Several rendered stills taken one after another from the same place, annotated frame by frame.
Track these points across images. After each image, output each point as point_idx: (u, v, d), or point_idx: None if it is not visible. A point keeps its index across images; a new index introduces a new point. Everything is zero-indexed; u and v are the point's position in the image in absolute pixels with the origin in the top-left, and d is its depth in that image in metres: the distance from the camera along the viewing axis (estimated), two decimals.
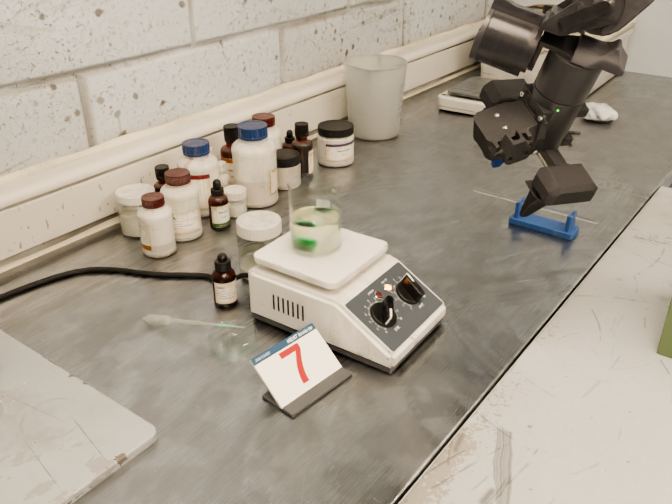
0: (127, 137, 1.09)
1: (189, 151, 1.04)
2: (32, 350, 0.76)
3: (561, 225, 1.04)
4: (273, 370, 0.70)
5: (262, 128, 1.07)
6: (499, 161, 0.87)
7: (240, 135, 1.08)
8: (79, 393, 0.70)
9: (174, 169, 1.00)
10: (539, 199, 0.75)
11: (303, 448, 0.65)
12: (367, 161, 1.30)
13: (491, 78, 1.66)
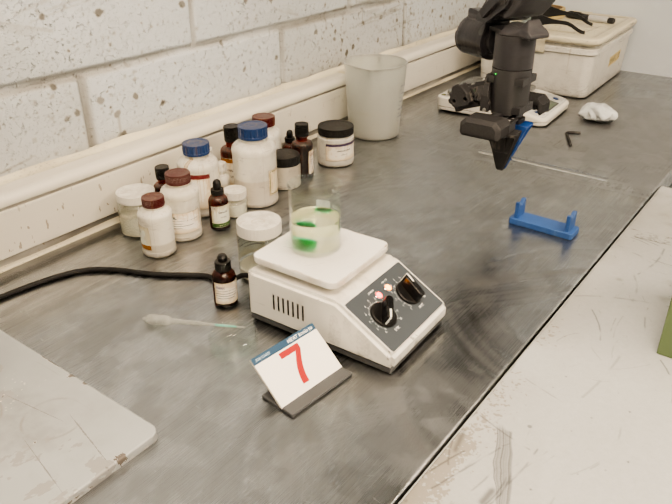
0: (127, 137, 1.09)
1: (189, 151, 1.04)
2: (32, 350, 0.76)
3: (561, 225, 1.04)
4: (273, 370, 0.70)
5: (262, 128, 1.07)
6: (502, 162, 1.06)
7: (240, 135, 1.08)
8: (79, 393, 0.70)
9: (174, 169, 1.00)
10: None
11: (303, 448, 0.65)
12: (367, 161, 1.30)
13: None
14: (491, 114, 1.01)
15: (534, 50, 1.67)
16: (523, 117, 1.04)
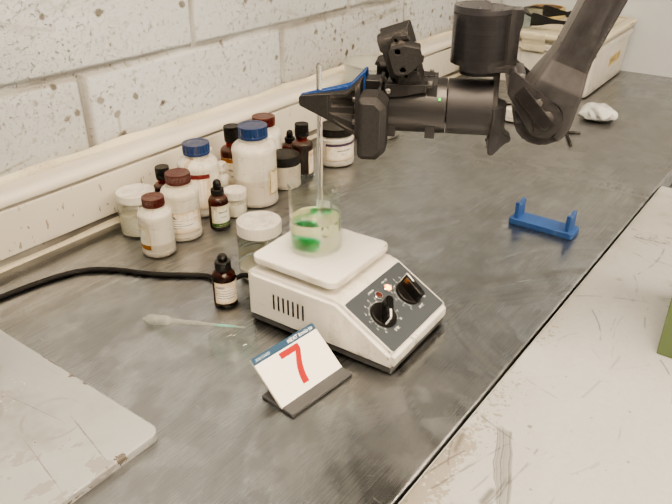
0: (127, 137, 1.09)
1: (189, 151, 1.04)
2: (32, 350, 0.76)
3: (561, 225, 1.04)
4: (273, 370, 0.70)
5: (262, 128, 1.07)
6: (310, 100, 0.74)
7: (240, 135, 1.08)
8: (79, 393, 0.70)
9: (174, 169, 1.00)
10: (359, 87, 0.69)
11: (303, 448, 0.65)
12: (367, 161, 1.30)
13: (491, 78, 1.66)
14: None
15: (534, 50, 1.67)
16: None
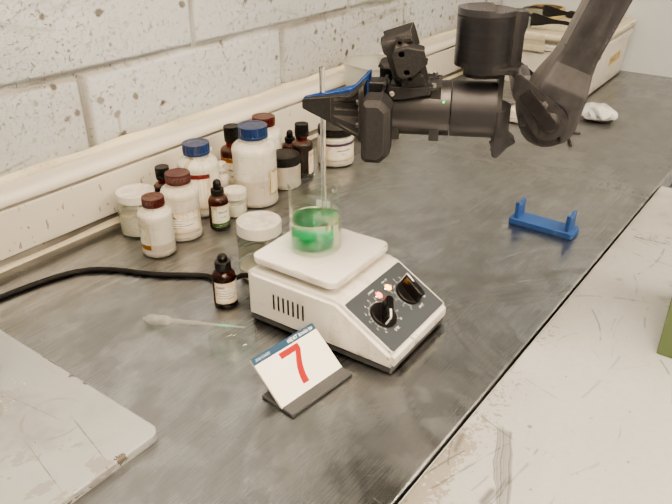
0: (127, 137, 1.09)
1: (189, 151, 1.04)
2: (32, 350, 0.76)
3: (561, 225, 1.04)
4: (273, 370, 0.70)
5: (262, 128, 1.07)
6: (313, 103, 0.74)
7: (240, 135, 1.08)
8: (79, 393, 0.70)
9: (174, 169, 1.00)
10: (362, 90, 0.69)
11: (303, 448, 0.65)
12: (367, 161, 1.30)
13: (491, 78, 1.66)
14: None
15: (534, 50, 1.67)
16: None
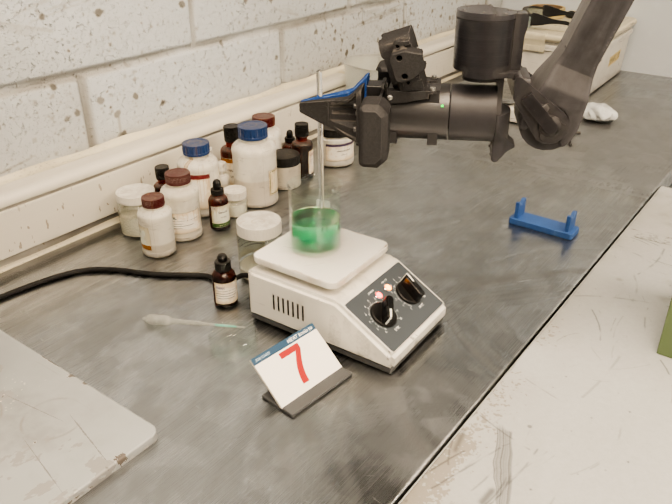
0: (127, 137, 1.09)
1: (189, 151, 1.04)
2: (32, 350, 0.76)
3: (561, 225, 1.04)
4: (273, 370, 0.70)
5: (262, 128, 1.07)
6: (310, 106, 0.73)
7: (240, 135, 1.08)
8: (79, 393, 0.70)
9: (174, 169, 1.00)
10: (360, 94, 0.68)
11: (303, 448, 0.65)
12: None
13: None
14: None
15: (534, 50, 1.67)
16: None
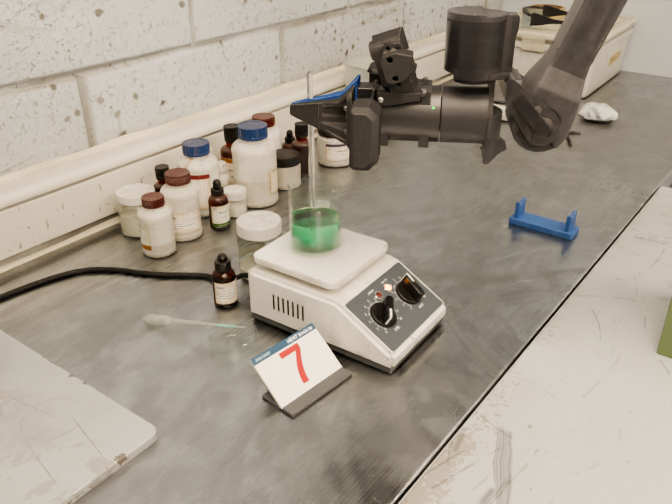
0: (127, 137, 1.09)
1: (189, 151, 1.04)
2: (32, 350, 0.76)
3: (561, 225, 1.04)
4: (273, 370, 0.70)
5: (262, 128, 1.07)
6: (301, 109, 0.73)
7: (240, 135, 1.08)
8: (79, 393, 0.70)
9: (174, 169, 1.00)
10: (350, 96, 0.67)
11: (303, 448, 0.65)
12: None
13: None
14: None
15: (534, 50, 1.67)
16: None
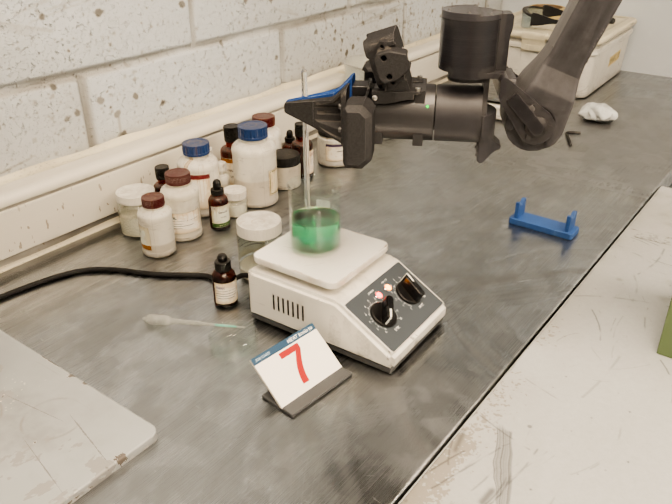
0: (127, 137, 1.09)
1: (189, 151, 1.04)
2: (32, 350, 0.76)
3: (561, 225, 1.04)
4: (273, 370, 0.70)
5: (262, 128, 1.07)
6: (295, 107, 0.73)
7: (240, 135, 1.08)
8: (79, 393, 0.70)
9: (174, 169, 1.00)
10: (345, 94, 0.67)
11: (303, 448, 0.65)
12: None
13: (491, 78, 1.66)
14: None
15: (534, 50, 1.67)
16: None
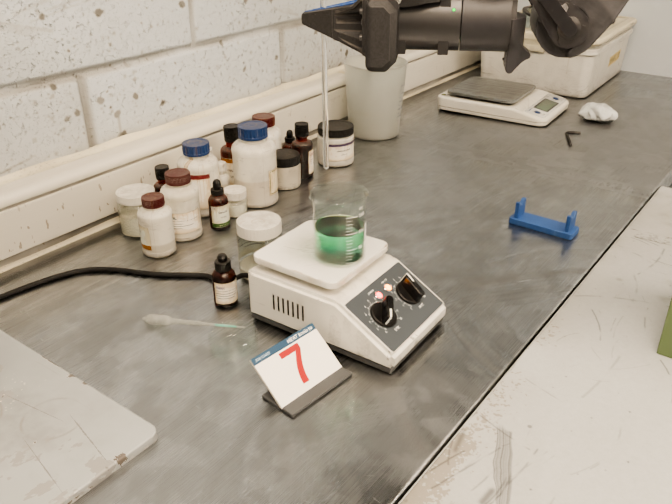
0: (127, 137, 1.09)
1: (189, 151, 1.04)
2: (32, 350, 0.76)
3: (561, 225, 1.04)
4: (273, 370, 0.70)
5: (262, 128, 1.07)
6: (313, 18, 0.69)
7: (240, 135, 1.08)
8: (79, 393, 0.70)
9: (174, 169, 1.00)
10: None
11: (303, 448, 0.65)
12: (367, 161, 1.30)
13: (491, 78, 1.66)
14: None
15: (534, 50, 1.67)
16: None
